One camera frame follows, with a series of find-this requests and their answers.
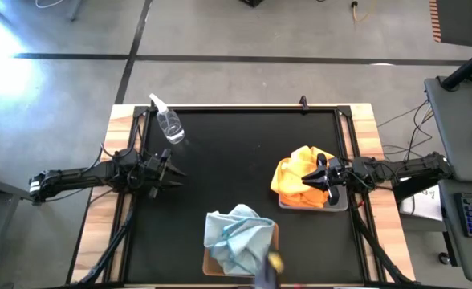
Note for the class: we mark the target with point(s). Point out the brown plastic basket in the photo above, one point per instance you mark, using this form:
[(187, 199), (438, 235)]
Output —
[(210, 267)]

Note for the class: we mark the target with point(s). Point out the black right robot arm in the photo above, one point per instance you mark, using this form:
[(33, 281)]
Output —
[(400, 168)]

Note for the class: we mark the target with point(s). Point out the clear plastic basket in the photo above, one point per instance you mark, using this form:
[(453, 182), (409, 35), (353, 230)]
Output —
[(338, 205)]

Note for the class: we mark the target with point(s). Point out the grey furniture leg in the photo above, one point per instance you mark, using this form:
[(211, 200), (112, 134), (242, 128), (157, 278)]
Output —
[(75, 10)]

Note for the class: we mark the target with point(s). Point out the white paper sheet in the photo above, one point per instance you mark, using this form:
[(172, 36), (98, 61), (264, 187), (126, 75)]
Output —
[(424, 204)]

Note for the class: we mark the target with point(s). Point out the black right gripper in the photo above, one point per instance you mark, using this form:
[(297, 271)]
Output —
[(334, 176)]

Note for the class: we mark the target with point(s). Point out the black pole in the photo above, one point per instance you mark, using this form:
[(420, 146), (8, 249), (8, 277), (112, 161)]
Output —
[(466, 68)]

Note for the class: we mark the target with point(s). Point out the black clamp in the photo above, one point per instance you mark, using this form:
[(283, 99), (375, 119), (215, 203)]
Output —
[(303, 103)]

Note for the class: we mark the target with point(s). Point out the black floor mat orange border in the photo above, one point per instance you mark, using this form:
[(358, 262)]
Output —
[(458, 22)]

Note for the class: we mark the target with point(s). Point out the black caster wheel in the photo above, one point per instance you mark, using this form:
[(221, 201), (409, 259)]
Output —
[(445, 258)]

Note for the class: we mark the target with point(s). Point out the clear spray bottle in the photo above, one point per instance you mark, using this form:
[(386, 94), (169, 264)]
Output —
[(171, 124)]

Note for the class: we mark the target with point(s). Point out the dark blurry object with yellow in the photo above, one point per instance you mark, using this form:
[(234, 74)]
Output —
[(269, 273)]

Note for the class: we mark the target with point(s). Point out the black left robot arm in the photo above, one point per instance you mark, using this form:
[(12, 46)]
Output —
[(71, 178)]

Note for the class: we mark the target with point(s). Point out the grey metal stand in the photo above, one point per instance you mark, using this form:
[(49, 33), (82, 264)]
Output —
[(3, 192)]

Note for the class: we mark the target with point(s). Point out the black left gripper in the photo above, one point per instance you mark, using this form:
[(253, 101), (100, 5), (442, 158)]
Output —
[(157, 174)]

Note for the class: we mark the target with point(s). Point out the black table mat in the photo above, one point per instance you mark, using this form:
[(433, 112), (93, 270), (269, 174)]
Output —
[(240, 140)]

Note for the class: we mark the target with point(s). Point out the grey workstation desk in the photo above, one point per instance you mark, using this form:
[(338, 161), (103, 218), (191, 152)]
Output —
[(456, 120)]

